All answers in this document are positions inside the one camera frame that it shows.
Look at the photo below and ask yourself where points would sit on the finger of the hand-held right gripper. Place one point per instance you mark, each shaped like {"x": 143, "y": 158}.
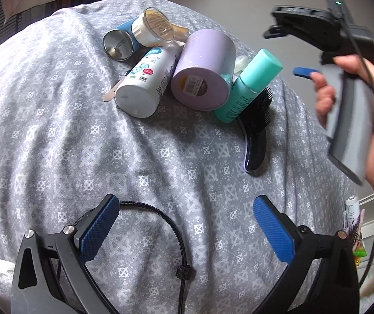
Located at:
{"x": 303, "y": 72}
{"x": 298, "y": 13}

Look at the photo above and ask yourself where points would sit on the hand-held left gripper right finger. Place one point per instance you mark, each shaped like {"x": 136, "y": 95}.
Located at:
{"x": 273, "y": 232}

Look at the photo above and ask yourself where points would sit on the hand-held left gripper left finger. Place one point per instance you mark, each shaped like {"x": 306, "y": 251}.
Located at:
{"x": 98, "y": 229}

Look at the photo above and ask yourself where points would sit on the teal bottle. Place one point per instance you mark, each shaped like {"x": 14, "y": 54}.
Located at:
{"x": 255, "y": 72}

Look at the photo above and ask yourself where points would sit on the black hair brush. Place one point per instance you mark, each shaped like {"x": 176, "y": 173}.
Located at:
{"x": 254, "y": 150}

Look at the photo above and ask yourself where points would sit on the lilac cylinder container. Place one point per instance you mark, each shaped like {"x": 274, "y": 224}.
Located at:
{"x": 206, "y": 49}

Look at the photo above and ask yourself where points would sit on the white printed bottle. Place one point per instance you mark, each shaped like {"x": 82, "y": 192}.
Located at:
{"x": 137, "y": 95}

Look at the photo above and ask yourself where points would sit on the white jar with clear lid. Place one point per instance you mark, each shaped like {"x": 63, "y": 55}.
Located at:
{"x": 144, "y": 32}

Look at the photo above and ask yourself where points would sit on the blue spray can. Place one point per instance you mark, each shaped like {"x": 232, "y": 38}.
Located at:
{"x": 118, "y": 45}

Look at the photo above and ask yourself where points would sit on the crumpled white plastic wrap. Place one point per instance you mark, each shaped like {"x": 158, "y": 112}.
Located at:
{"x": 241, "y": 63}

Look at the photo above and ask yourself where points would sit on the grey patterned bedsheet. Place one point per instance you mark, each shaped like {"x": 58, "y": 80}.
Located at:
{"x": 75, "y": 137}

